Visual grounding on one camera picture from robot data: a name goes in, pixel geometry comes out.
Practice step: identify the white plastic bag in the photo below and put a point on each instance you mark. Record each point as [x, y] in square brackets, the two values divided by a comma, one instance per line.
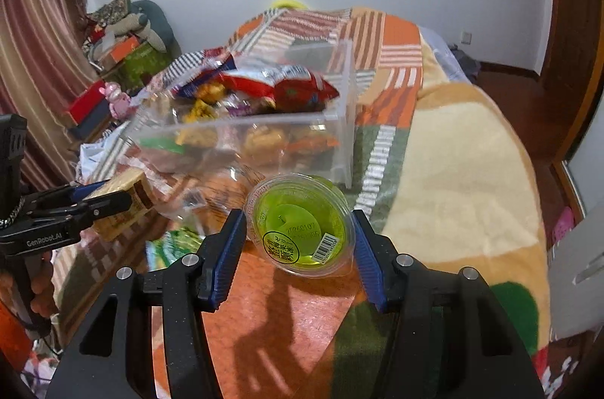
[101, 153]

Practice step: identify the pale grey bed sheet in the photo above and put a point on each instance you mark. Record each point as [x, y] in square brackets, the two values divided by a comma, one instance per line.
[443, 54]

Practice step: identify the person's left hand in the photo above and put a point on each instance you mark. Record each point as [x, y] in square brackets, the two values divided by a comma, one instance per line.
[45, 285]

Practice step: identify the small yellow packet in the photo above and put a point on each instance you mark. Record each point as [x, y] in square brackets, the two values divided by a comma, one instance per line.
[207, 101]

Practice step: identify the white wall outlet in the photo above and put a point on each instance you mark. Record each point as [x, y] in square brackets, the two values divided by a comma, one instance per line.
[466, 38]

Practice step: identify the dark box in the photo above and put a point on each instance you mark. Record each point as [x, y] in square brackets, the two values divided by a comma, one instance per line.
[92, 123]

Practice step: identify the striped red curtain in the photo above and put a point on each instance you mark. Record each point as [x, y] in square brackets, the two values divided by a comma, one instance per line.
[37, 26]

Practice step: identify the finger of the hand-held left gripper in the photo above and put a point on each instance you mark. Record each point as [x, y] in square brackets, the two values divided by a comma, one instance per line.
[108, 205]
[89, 190]

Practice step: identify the pink plush toy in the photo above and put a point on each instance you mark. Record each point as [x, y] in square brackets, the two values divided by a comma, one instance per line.
[118, 99]

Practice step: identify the red snack packet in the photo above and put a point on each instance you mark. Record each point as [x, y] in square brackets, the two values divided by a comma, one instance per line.
[292, 90]

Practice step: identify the blue white packet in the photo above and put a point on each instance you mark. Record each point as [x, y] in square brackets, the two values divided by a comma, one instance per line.
[212, 66]

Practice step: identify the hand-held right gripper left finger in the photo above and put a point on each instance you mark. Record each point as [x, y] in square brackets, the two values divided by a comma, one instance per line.
[229, 257]

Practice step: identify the green patterned packet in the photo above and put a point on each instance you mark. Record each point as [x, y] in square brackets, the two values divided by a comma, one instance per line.
[174, 248]

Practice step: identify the clear plastic storage box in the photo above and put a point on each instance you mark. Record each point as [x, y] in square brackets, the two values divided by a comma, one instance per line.
[339, 134]

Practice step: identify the orange cloth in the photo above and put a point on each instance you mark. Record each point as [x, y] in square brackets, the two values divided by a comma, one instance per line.
[12, 333]

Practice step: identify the red box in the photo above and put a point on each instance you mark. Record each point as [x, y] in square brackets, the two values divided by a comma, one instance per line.
[85, 104]

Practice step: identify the patchwork striped blanket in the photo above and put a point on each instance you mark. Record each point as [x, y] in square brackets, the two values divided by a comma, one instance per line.
[391, 50]

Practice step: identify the yellow cake packet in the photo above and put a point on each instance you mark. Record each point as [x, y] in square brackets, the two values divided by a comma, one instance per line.
[137, 189]

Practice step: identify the clear pastry packet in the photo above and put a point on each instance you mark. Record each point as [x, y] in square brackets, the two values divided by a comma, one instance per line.
[266, 144]

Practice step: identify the purple snack packet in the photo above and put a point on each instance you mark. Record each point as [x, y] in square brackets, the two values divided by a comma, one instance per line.
[245, 106]

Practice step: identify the green jelly cup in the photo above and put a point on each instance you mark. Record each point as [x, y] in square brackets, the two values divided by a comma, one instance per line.
[297, 219]

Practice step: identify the white cabinet with stickers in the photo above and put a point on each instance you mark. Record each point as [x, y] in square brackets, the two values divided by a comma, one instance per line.
[578, 262]

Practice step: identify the orange box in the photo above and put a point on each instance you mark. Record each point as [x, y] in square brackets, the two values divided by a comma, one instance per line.
[120, 52]

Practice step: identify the wooden door frame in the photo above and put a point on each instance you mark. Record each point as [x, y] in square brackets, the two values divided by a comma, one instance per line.
[571, 26]

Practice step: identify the yellow hoop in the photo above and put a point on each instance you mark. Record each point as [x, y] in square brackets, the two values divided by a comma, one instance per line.
[288, 1]

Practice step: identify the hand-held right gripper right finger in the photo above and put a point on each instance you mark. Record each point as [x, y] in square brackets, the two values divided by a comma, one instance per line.
[368, 267]

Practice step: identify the grey plush toy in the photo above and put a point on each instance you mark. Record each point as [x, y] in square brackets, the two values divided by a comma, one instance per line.
[127, 25]

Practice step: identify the green patterned box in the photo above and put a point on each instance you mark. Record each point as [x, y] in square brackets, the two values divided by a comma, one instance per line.
[144, 66]

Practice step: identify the floral patterned cloth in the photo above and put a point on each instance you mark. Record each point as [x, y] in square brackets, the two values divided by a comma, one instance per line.
[108, 9]

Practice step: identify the grey bag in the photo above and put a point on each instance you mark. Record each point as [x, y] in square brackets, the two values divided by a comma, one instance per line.
[467, 66]

